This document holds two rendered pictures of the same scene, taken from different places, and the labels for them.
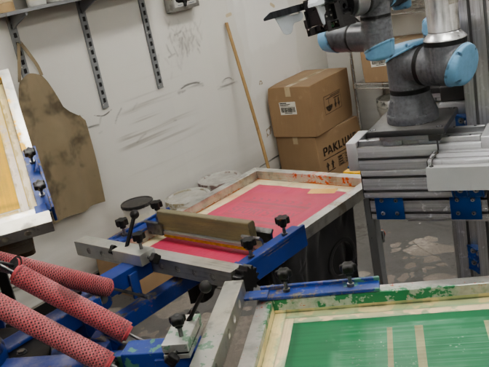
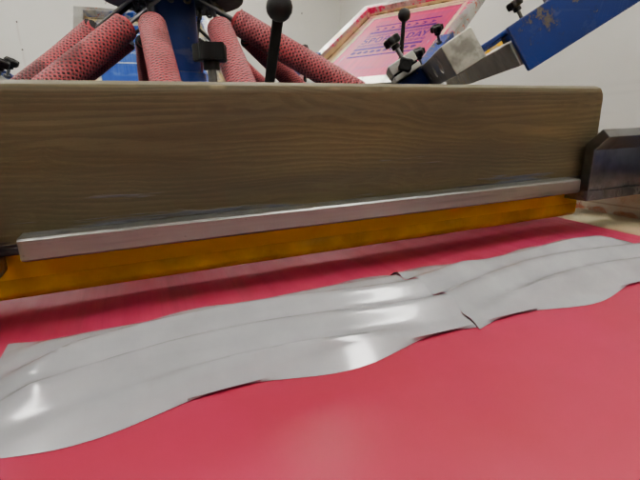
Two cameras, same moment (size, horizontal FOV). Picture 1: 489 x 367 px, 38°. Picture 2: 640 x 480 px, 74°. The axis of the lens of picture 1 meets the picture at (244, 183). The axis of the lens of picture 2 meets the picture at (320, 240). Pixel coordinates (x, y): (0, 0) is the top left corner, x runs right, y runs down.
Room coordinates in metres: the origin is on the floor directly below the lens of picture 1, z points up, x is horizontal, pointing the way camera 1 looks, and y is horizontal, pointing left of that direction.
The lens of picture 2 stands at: (2.19, -0.10, 1.04)
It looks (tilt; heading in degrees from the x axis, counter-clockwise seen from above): 16 degrees down; 114
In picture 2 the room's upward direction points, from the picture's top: 1 degrees counter-clockwise
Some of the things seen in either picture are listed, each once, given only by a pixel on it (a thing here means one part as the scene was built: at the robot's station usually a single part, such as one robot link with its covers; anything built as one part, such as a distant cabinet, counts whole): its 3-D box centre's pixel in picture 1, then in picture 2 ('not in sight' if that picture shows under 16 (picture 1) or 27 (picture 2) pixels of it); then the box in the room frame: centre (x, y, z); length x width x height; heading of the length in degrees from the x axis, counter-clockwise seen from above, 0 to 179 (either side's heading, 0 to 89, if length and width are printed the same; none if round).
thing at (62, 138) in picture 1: (47, 131); not in sight; (4.00, 1.05, 1.06); 0.53 x 0.07 x 1.05; 137
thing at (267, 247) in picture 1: (270, 254); not in sight; (1.89, -0.03, 0.97); 0.30 x 0.05 x 0.07; 137
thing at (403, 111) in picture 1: (411, 103); not in sight; (2.02, -0.53, 1.31); 0.15 x 0.15 x 0.10
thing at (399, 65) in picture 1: (408, 63); not in sight; (2.01, -0.53, 1.42); 0.13 x 0.12 x 0.14; 37
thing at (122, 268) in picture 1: (123, 276); not in sight; (1.85, 0.39, 1.02); 0.17 x 0.06 x 0.05; 137
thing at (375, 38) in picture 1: (372, 36); not in sight; (1.77, -0.39, 1.56); 0.11 x 0.08 x 0.11; 37
